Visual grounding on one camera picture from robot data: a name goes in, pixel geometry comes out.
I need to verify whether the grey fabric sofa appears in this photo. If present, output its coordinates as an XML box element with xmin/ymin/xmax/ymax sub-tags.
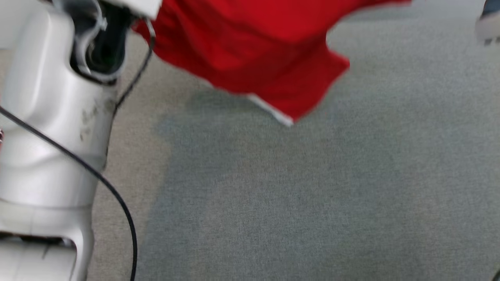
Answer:
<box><xmin>0</xmin><ymin>0</ymin><xmax>500</xmax><ymax>281</ymax></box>

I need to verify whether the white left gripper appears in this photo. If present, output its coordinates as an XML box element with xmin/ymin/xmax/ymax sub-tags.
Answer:
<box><xmin>100</xmin><ymin>0</ymin><xmax>163</xmax><ymax>20</ymax></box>

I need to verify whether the red jersey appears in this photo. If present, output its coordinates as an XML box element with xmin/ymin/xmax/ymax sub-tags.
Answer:
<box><xmin>133</xmin><ymin>0</ymin><xmax>413</xmax><ymax>127</ymax></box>

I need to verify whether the short black cable loop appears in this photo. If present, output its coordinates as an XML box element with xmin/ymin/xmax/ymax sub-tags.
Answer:
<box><xmin>105</xmin><ymin>19</ymin><xmax>157</xmax><ymax>157</ymax></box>

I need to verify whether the long black left arm cable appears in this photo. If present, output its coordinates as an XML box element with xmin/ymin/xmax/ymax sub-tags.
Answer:
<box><xmin>0</xmin><ymin>106</ymin><xmax>138</xmax><ymax>281</ymax></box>

